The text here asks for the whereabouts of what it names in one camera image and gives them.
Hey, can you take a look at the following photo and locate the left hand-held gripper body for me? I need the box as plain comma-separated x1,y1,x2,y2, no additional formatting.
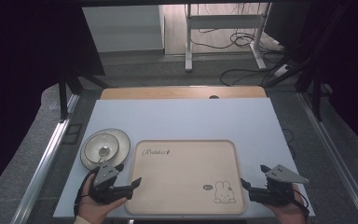
88,161,134,206

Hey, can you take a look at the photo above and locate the metal spoon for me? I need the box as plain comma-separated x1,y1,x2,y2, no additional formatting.
96,146,111,164

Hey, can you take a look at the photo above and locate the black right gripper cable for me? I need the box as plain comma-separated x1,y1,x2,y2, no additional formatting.
293,189,310,220

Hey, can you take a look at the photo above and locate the long black floor cable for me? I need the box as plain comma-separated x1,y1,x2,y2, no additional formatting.
219,67,282,87

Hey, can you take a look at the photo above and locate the dark curtain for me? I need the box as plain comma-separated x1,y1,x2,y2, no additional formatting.
265,0,358,158
0,0,105,202

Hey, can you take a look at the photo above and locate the aluminium rail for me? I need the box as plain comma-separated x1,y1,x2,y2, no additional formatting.
10,93,80,224
296,91,358,224

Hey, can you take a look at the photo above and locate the beige rabbit print tray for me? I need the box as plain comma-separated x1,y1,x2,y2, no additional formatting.
125,139,247,216

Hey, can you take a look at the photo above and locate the pale green ceramic plate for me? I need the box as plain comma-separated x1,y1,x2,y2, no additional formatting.
79,128,131,171

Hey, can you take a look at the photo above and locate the person's left hand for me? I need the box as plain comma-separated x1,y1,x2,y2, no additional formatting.
77,175,129,224

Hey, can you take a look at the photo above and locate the person's right hand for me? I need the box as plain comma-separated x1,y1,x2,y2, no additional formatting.
264,183,308,224

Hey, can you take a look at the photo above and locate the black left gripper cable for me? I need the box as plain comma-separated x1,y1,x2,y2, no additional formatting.
73,170,96,217

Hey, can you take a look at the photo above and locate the thin black table cable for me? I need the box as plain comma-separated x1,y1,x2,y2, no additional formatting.
282,128,296,160

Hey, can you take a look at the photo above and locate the white desk frame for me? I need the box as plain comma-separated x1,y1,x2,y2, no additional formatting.
185,3,272,73

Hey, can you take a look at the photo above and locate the black metal stand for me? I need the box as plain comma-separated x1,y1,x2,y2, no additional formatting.
57,60,110,123
262,3,351,123

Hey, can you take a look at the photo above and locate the black floor cable bundle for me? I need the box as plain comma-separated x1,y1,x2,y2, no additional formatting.
188,28,288,54

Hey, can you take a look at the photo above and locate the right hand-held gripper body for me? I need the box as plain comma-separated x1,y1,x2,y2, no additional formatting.
248,163,310,207

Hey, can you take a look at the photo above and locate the white cabinet panel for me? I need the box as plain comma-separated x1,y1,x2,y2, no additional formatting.
81,4,166,53

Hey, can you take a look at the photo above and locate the pale green ceramic bowl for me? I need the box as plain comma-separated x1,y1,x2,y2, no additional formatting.
83,133,120,165

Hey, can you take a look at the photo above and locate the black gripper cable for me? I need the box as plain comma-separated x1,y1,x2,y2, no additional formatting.
293,189,310,220
73,170,96,217

